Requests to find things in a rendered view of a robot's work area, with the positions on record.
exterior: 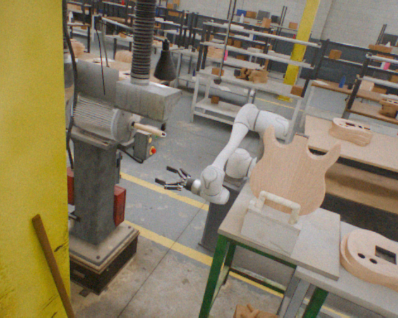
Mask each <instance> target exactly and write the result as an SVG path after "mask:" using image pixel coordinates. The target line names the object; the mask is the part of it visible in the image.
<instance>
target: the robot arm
mask: <svg viewBox="0 0 398 318"><path fill-rule="evenodd" d="M269 125H273V126H274V129H275V138H276V139H277V138H281V137H284V136H285V135H286V134H287V130H288V127H289V123H288V121H287V120H286V119H285V118H283V117H282V116H280V115H277V114H274V113H271V112H267V111H262V110H258V109H257V107H256V106H255V105H253V104H251V103H248V104H246V105H244V106H243V107H242V108H241V110H240V111H239V112H238V114H237V116H236V118H235V121H234V125H233V128H232V133H231V138H230V140H229V142H228V144H227V146H226V147H225V148H224V149H223V150H222V151H221V153H220V154H219V155H218V157H217V158H216V159H215V161H214V163H213V164H212V165H209V166H208V167H207V168H206V169H205V170H204V171H203V172H202V174H201V177H200V180H199V179H192V178H191V175H190V174H188V173H187V172H186V171H184V170H183V169H182V168H179V169H176V168H172V167H170V166H167V168H166V170H168V171H170V172H173V173H175V174H178V175H179V176H180V179H179V180H178V181H177V182H168V183H166V181H164V180H160V179H158V178H155V182H156V183H158V184H160V185H162V186H164V189H165V190H178V191H181V189H182V188H185V189H186V190H187V191H190V192H191V193H192V194H195V195H197V196H200V197H202V198H204V199H205V200H207V201H210V202H211V203H215V204H226V203H227V201H228V199H229V191H228V190H227V189H226V188H225V187H223V186H222V184H223V181H225V182H227V183H229V184H232V185H234V186H236V187H240V185H241V184H242V183H243V182H244V181H246V180H247V178H246V177H250V174H251V171H252V170H253V168H254V166H255V165H256V164H257V163H258V162H259V161H260V160H261V159H262V157H263V154H264V149H265V148H264V143H263V135H264V133H265V130H266V128H268V127H269ZM248 130H254V131H258V133H259V135H260V140H259V145H258V153H257V157H256V158H255V159H253V158H252V157H250V154H249V153H248V152H247V151H246V150H244V149H241V148H238V149H237V147H238V146H239V144H240V142H241V141H242V139H243V138H244V136H245V135H246V133H247V132H248ZM227 159H228V162H227V167H226V171H223V168H224V165H225V162H226V161H227Z"/></svg>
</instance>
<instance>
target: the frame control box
mask: <svg viewBox="0 0 398 318"><path fill-rule="evenodd" d="M146 126H147V127H151V128H153V129H156V130H159V128H156V127H153V126H149V125H146ZM137 131H138V132H137V133H136V134H135V145H134V153H133V156H132V155H130V154H129V153H128V152H127V151H123V150H121V149H120V148H117V149H119V150H121V151H123V152H124V153H126V154H127V155H128V156H129V157H131V158H132V159H134V161H136V162H138V163H140V164H142V163H143V161H144V160H146V159H148V158H150V157H151V156H152V155H154V154H153V153H152V152H151V150H152V149H154V148H155V149H156V151H157V140H158V138H156V135H154V134H152V136H151V138H152V140H151V142H150V143H149V140H150V137H149V135H150V133H149V132H145V131H142V130H139V129H138V130H137ZM117 149H116V152H117ZM135 157H136V158H139V159H141V160H142V161H139V160H137V159H136V158H135Z"/></svg>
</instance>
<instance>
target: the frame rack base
mask: <svg viewBox="0 0 398 318"><path fill-rule="evenodd" d="M305 216H306V215H303V216H300V218H299V221H298V223H297V224H294V225H290V224H289V223H288V221H289V218H290V214H287V213H283V212H281V211H278V210H276V209H273V208H271V207H269V206H267V205H266V204H263V208H262V210H261V211H257V210H256V209H255V207H254V204H251V203H250V205H249V206H248V208H247V210H246V214H245V217H244V221H243V225H242V227H241V231H240V235H242V236H244V237H246V238H249V239H251V240H254V241H255V242H258V243H260V244H262V245H265V246H267V247H269V248H271V249H273V250H276V251H278V252H280V253H282V254H285V255H287V256H289V257H290V256H291V254H292V251H293V249H294V246H295V244H296V241H297V239H298V236H299V233H300V231H301V228H302V226H303V222H304V220H305Z"/></svg>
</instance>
